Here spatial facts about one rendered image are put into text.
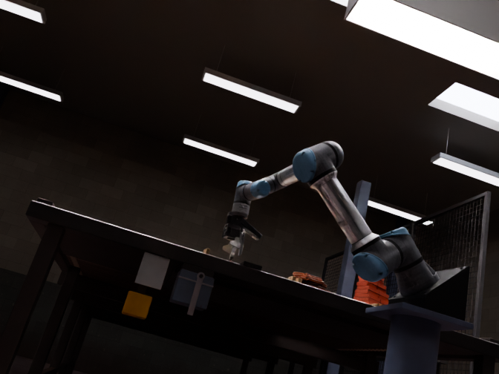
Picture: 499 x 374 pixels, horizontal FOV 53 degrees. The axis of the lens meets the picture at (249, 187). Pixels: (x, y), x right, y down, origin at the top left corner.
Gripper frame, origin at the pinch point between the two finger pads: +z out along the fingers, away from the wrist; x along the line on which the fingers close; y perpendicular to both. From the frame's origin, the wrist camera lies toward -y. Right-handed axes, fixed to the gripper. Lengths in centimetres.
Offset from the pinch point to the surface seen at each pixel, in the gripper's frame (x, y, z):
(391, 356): 50, -48, 30
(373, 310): 41, -45, 15
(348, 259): -170, -139, -58
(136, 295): 19, 39, 26
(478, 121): -291, -367, -321
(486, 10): -25, -148, -215
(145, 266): 16.8, 37.8, 14.1
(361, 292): -65, -97, -13
